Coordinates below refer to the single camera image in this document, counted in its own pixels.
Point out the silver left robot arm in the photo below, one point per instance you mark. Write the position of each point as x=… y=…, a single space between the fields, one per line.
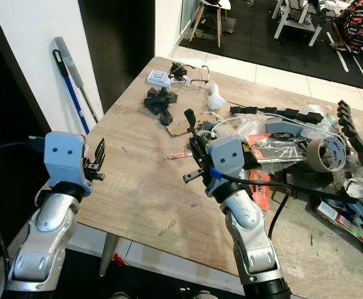
x=47 y=237

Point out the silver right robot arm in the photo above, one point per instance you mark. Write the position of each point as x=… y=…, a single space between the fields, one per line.
x=253 y=237

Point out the brown cardboard piece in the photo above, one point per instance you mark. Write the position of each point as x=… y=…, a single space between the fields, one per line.
x=180 y=124

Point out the small red white sachet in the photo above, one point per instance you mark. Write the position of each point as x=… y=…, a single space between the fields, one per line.
x=178 y=155

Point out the crumpled white tissue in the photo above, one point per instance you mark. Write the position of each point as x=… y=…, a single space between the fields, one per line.
x=216 y=98

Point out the crumpled clear plastic bag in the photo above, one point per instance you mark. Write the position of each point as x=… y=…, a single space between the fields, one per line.
x=237 y=128

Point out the black plastic clamp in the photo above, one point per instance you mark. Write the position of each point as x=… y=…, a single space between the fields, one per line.
x=159 y=103

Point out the light wooden table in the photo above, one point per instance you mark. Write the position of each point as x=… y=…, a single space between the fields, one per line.
x=144 y=199

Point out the small black gadget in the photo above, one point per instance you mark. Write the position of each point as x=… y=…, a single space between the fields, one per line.
x=176 y=71

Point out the small white box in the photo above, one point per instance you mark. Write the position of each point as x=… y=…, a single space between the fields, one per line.
x=158 y=78

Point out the clear wrapper with red print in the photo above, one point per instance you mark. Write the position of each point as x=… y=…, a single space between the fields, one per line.
x=281 y=149

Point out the grey plastic printed part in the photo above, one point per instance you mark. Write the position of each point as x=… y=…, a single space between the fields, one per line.
x=284 y=128

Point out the brown packing tape roll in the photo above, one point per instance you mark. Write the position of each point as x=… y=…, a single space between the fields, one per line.
x=317 y=157

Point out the white chair with wooden legs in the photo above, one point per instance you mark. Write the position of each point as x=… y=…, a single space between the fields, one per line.
x=214 y=5

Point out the red printed package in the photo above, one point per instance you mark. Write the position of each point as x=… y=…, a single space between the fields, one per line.
x=347 y=224

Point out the person in patterned clothes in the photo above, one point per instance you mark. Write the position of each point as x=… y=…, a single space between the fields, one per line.
x=359 y=22

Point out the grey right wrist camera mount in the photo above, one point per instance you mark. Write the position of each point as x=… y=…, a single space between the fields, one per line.
x=226 y=157

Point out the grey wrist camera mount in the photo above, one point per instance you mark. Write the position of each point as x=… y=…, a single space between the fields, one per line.
x=226 y=157
x=64 y=156

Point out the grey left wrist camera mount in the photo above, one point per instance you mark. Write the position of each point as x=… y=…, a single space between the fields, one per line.
x=64 y=156

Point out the thin frame eyeglasses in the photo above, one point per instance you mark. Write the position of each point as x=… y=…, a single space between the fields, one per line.
x=197 y=82

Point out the white metal frame stool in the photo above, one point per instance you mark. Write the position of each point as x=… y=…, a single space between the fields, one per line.
x=297 y=15

